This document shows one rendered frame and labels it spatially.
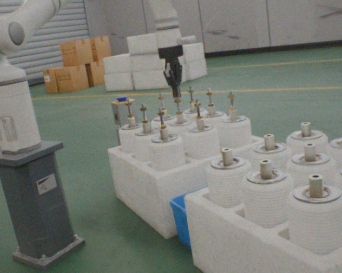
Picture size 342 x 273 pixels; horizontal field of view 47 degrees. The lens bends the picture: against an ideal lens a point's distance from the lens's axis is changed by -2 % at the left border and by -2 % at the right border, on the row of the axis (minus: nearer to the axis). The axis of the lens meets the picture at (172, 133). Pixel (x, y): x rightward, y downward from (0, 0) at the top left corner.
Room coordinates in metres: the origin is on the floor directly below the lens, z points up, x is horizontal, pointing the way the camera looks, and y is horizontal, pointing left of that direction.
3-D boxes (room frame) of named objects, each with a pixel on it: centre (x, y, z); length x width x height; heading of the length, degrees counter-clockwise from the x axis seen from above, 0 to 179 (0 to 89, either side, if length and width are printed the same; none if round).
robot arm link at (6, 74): (1.00, 0.39, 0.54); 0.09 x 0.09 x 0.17; 70
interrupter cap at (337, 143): (0.80, -0.37, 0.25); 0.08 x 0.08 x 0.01
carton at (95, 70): (5.28, 0.93, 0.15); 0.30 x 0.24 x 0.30; 53
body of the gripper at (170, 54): (1.23, -0.03, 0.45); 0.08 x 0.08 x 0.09
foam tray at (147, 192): (1.23, -0.03, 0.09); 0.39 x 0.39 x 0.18; 26
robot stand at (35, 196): (1.00, 0.38, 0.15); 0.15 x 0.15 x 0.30; 53
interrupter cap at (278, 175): (0.69, -0.16, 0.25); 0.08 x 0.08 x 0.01
